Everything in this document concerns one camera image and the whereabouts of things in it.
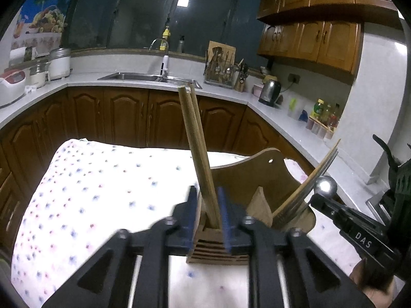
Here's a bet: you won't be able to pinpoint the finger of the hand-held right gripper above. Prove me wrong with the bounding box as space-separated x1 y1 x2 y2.
310 194 349 229

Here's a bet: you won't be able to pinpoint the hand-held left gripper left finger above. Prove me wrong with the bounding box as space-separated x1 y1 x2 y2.
42 185 200 308

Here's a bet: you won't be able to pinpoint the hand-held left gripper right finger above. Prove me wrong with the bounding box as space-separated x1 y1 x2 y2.
217 186 375 308

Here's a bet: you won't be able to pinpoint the metal spoon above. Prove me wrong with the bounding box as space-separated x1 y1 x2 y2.
314 175 338 198

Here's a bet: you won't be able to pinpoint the wooden utensil holder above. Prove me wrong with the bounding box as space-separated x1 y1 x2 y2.
186 148 317 265

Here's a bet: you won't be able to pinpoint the dish rack with utensils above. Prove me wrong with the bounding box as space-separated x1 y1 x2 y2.
203 46 245 88

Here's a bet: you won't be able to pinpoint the person's right hand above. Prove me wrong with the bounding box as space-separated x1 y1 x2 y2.
349 259 396 296

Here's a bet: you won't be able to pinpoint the spice jar rack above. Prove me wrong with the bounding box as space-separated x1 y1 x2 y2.
305 117 335 140

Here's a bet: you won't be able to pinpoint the white floral tablecloth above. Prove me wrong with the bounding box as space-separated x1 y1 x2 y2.
11 138 406 308

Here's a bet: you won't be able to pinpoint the yellow-capped green bottle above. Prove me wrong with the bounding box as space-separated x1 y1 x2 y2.
311 98 325 123

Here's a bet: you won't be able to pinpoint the green and white pitcher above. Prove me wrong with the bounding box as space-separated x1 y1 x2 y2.
287 98 299 120

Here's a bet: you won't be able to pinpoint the steel electric kettle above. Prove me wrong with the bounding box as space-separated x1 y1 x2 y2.
258 78 283 107

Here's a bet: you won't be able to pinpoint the knife block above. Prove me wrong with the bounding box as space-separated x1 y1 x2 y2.
234 62 250 92

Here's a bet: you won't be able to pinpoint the steel kitchen sink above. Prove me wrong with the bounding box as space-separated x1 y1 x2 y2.
98 72 203 89

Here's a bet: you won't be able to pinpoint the white kitchen faucet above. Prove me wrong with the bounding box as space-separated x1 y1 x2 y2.
148 37 171 78

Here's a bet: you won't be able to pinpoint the wooden cutting board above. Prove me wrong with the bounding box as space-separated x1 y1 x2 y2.
207 40 237 69

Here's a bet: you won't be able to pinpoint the brown wooden upper cabinets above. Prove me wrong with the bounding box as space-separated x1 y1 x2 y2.
256 0 399 86

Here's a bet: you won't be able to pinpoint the dark kitchen window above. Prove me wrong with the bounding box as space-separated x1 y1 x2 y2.
62 0 274 61

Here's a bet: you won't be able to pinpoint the white and pink rice cooker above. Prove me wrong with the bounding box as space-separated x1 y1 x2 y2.
0 69 27 108

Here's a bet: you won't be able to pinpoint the dark cookware with handle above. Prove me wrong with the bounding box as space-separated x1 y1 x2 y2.
372 134 411 232

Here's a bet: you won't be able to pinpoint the fruit wall poster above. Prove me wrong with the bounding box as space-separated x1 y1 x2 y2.
11 0 80 51

